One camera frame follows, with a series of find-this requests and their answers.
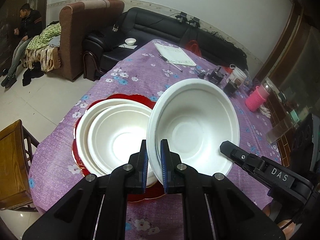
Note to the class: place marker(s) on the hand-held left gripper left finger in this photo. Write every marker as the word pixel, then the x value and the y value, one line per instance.
pixel 143 165

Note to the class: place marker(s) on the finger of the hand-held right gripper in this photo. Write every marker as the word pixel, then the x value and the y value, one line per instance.
pixel 247 161

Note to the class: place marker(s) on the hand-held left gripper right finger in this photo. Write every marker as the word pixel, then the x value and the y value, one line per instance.
pixel 164 165

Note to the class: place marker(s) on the cream foam bowl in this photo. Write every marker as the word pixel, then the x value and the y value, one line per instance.
pixel 83 135

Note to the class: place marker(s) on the person's right hand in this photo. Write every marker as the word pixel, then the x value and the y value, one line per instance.
pixel 287 226

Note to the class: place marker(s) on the clear plastic container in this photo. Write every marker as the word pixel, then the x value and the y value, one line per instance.
pixel 277 133

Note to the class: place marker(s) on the teal box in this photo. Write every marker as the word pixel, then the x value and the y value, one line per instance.
pixel 294 115

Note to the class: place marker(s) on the white work gloves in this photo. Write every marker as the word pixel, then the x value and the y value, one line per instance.
pixel 265 111

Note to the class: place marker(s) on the pink knit-sleeved bottle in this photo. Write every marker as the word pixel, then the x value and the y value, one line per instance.
pixel 255 100

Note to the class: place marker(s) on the dark glass jar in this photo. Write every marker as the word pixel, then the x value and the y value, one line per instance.
pixel 230 87

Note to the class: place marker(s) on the purple floral tablecloth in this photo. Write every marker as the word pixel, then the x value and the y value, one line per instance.
pixel 62 180

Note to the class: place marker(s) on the white plastic tub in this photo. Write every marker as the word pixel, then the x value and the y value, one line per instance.
pixel 237 76

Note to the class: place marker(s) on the black power adapter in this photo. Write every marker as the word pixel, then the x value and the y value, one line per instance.
pixel 201 74

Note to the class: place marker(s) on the black pen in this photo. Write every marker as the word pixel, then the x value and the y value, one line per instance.
pixel 171 63

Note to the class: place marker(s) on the brown wooden cabinet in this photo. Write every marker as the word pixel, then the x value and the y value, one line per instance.
pixel 282 55

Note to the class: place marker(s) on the white paper notepad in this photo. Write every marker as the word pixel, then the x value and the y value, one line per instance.
pixel 175 55

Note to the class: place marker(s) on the red plastic bag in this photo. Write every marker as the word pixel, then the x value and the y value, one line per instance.
pixel 193 48

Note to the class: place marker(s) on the small white ceramic bowl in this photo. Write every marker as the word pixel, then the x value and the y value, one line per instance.
pixel 130 41

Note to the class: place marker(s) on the wooden chair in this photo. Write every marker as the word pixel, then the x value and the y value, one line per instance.
pixel 12 160

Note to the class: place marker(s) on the brown armchair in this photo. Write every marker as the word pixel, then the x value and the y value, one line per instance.
pixel 72 42

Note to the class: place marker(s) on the black leather sofa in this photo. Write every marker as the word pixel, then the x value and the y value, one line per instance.
pixel 155 22

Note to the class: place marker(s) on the black clothes pile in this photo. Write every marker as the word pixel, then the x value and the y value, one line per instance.
pixel 32 75

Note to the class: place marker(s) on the black charger stand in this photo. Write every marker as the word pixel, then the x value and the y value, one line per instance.
pixel 194 22
pixel 181 17

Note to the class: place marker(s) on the green patterned blanket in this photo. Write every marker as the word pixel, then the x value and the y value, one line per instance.
pixel 47 37

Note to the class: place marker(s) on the wooden glass-panel door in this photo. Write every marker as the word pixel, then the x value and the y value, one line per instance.
pixel 15 0

